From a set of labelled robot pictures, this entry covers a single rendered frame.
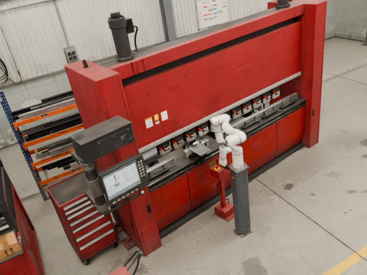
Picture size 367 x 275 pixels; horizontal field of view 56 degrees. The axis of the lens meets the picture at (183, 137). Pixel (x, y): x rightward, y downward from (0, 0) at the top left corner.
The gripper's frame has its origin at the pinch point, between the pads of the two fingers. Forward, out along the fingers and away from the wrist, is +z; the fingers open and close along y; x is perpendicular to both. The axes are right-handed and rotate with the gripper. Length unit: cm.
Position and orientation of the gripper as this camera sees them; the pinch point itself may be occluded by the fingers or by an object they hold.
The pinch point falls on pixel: (223, 167)
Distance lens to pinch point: 437.8
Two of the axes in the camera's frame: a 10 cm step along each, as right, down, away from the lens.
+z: 0.8, 8.4, 5.4
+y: 6.9, 3.5, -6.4
